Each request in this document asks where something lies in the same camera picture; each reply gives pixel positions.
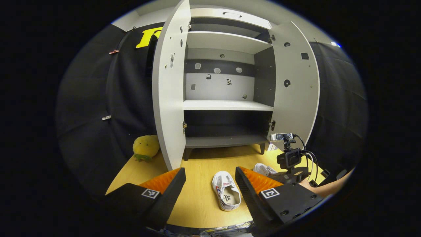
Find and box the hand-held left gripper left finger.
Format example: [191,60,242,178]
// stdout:
[105,167,186,231]

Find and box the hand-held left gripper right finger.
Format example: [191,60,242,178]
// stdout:
[235,166,324,236]

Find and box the white canvas shoe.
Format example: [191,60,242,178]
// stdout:
[253,163,277,176]
[212,171,241,211]

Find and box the white cabinet door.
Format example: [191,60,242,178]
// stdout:
[268,21,320,150]
[152,0,192,171]

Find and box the white shoe cabinet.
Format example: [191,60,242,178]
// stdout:
[183,8,277,162]

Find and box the yellow plush toy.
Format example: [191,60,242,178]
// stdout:
[133,135,161,162]

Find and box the black camera cable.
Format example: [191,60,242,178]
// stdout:
[293,134,319,185]

